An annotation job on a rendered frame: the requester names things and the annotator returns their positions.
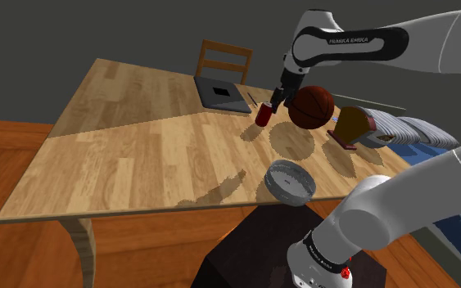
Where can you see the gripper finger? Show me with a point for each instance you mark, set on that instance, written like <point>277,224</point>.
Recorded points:
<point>288,103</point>
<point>277,98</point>

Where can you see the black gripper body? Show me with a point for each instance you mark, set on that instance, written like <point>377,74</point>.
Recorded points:
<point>291,81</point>

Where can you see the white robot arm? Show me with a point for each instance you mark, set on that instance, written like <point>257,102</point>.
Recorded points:
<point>405,207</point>

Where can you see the red can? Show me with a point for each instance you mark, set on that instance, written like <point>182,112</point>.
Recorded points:
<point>263,115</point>

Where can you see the dark pen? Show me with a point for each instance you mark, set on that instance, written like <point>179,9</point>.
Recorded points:
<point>252,99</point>

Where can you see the brown basketball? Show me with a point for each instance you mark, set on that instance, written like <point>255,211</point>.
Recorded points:
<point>312,107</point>

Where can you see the grey closed laptop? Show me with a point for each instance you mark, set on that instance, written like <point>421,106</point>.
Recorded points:
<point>218,95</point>

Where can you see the brown wooden chair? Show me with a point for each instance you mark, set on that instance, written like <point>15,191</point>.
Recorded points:
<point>224,63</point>

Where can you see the brown and red stand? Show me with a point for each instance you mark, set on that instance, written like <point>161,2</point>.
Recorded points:
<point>352,123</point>

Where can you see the grey round pan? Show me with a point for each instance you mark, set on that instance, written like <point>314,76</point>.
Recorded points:
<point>290,183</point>

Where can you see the dark robot stand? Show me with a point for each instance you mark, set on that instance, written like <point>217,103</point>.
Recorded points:
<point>254,247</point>

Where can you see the light wooden table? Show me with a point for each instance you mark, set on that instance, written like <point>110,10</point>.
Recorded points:
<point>126,151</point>

